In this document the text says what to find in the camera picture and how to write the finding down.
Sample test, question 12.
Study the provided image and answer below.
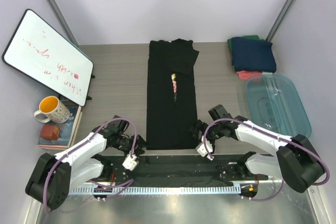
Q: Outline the black printed t-shirt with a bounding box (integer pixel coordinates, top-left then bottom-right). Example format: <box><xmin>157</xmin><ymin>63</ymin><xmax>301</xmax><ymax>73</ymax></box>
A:
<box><xmin>146</xmin><ymin>39</ymin><xmax>199</xmax><ymax>150</ymax></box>

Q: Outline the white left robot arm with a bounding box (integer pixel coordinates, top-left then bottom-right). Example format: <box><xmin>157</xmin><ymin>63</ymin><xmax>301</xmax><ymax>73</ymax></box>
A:
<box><xmin>25</xmin><ymin>116</ymin><xmax>148</xmax><ymax>214</ymax></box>

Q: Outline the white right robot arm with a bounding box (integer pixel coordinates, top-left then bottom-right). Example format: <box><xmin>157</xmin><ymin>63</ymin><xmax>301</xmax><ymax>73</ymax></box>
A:
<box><xmin>189</xmin><ymin>104</ymin><xmax>330</xmax><ymax>193</ymax></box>

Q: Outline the stack of books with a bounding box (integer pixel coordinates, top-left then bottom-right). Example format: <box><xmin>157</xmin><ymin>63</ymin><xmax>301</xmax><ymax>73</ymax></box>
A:
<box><xmin>38</xmin><ymin>106</ymin><xmax>82</xmax><ymax>150</ymax></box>

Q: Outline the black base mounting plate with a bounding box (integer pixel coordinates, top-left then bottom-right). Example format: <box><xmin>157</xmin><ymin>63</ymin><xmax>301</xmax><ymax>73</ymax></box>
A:
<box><xmin>93</xmin><ymin>154</ymin><xmax>271</xmax><ymax>188</ymax></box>

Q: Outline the black whiteboard stand foot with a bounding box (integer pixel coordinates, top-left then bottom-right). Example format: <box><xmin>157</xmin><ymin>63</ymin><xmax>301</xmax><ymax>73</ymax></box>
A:
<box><xmin>86</xmin><ymin>73</ymin><xmax>96</xmax><ymax>101</ymax></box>

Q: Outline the folded red t-shirt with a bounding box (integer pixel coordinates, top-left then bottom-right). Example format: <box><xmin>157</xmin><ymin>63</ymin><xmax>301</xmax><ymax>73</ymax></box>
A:
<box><xmin>236</xmin><ymin>70</ymin><xmax>262</xmax><ymax>80</ymax></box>

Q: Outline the blue transparent plastic bin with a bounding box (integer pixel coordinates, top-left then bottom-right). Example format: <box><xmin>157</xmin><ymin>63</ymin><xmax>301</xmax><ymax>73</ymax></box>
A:
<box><xmin>245</xmin><ymin>74</ymin><xmax>311</xmax><ymax>137</ymax></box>

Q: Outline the white mug orange inside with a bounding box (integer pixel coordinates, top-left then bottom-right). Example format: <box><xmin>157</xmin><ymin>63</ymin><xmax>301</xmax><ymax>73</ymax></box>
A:
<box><xmin>34</xmin><ymin>96</ymin><xmax>70</xmax><ymax>124</ymax></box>

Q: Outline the folded navy t-shirt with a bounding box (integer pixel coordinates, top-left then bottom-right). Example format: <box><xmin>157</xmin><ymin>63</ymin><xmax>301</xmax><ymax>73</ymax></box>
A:
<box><xmin>232</xmin><ymin>37</ymin><xmax>277</xmax><ymax>73</ymax></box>

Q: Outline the folded green t-shirt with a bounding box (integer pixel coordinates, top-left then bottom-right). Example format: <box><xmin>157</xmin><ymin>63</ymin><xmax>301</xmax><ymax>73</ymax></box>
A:
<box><xmin>227</xmin><ymin>35</ymin><xmax>260</xmax><ymax>52</ymax></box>

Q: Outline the whiteboard with red writing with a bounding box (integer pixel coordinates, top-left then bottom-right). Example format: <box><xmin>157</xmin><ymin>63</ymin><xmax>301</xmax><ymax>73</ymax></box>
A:
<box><xmin>2</xmin><ymin>9</ymin><xmax>94</xmax><ymax>106</ymax></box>

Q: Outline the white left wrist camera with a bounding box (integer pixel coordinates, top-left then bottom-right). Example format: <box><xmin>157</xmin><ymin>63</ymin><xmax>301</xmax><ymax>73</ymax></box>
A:
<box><xmin>122</xmin><ymin>154</ymin><xmax>139</xmax><ymax>171</ymax></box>

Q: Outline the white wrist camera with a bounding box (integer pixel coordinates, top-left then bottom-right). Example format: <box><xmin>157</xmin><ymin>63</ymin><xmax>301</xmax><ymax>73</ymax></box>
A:
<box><xmin>122</xmin><ymin>154</ymin><xmax>139</xmax><ymax>171</ymax></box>
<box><xmin>195</xmin><ymin>140</ymin><xmax>214</xmax><ymax>161</ymax></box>

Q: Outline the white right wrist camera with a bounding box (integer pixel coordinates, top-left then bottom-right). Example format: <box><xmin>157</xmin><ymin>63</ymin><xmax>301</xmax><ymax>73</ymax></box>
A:
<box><xmin>195</xmin><ymin>140</ymin><xmax>214</xmax><ymax>161</ymax></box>

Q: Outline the aluminium rail frame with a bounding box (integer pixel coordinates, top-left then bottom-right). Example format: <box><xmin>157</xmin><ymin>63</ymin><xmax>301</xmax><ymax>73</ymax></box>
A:
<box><xmin>27</xmin><ymin>178</ymin><xmax>333</xmax><ymax>223</ymax></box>

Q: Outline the left aluminium corner post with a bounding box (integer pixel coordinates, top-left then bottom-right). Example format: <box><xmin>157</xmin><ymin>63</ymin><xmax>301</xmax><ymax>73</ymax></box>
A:
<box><xmin>46</xmin><ymin>0</ymin><xmax>78</xmax><ymax>46</ymax></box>

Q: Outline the aluminium corner post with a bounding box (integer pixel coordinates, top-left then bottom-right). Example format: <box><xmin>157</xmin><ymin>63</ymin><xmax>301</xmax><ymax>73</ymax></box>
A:
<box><xmin>46</xmin><ymin>0</ymin><xmax>78</xmax><ymax>46</ymax></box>
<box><xmin>266</xmin><ymin>0</ymin><xmax>296</xmax><ymax>41</ymax></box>

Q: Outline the right aluminium corner post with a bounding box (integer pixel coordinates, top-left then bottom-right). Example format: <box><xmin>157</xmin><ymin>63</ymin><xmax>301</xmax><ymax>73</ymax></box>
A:
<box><xmin>266</xmin><ymin>0</ymin><xmax>296</xmax><ymax>41</ymax></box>

